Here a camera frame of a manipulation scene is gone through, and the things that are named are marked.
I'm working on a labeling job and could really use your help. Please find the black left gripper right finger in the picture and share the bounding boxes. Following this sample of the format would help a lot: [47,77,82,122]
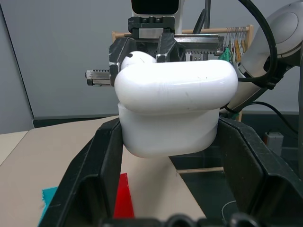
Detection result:
[217,117,303,227]

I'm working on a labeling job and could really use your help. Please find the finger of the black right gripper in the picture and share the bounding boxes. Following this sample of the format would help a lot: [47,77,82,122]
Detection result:
[155,32,187,63]
[108,37,137,86]

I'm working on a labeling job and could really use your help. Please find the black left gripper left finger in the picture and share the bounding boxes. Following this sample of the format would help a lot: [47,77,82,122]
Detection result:
[39,117,124,227]

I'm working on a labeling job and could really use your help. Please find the white earbud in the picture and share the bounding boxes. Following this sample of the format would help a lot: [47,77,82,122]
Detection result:
[120,50,158,70]

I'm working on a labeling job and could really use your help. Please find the white earbud charging case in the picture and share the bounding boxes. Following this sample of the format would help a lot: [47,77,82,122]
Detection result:
[114,60,239,159]

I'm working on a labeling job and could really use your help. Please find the red plastic bin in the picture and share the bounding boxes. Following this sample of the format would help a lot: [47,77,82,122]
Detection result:
[113,173,135,219]

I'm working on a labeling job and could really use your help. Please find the small grey box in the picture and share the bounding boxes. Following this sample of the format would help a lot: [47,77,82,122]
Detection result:
[265,132,284,148]

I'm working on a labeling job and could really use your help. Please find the small wooden clothes rack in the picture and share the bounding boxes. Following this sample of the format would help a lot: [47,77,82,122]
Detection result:
[111,24,254,122]

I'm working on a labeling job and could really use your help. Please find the thin wooden stick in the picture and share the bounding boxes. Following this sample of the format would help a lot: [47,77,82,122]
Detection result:
[176,166,224,175]

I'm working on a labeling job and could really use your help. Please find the green knitted cloth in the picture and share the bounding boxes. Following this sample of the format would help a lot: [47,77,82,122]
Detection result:
[219,47,234,64]

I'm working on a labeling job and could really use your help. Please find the small clothes hangers bunch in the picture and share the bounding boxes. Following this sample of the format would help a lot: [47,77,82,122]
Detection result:
[224,26,249,63]

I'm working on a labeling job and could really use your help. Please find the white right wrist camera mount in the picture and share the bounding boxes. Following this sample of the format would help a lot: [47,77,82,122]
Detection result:
[130,0,183,34]

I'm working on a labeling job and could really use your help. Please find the thick black cable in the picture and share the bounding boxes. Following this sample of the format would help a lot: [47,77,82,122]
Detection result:
[192,8,207,34]

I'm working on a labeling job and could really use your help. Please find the thin white wire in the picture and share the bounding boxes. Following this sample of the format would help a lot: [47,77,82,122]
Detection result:
[221,200,238,221]

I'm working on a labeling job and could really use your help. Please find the thin black floor cable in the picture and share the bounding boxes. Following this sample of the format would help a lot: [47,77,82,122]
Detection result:
[252,101,299,133]

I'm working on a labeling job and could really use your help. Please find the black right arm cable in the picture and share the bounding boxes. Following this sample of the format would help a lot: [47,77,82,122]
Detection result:
[237,0,279,91]

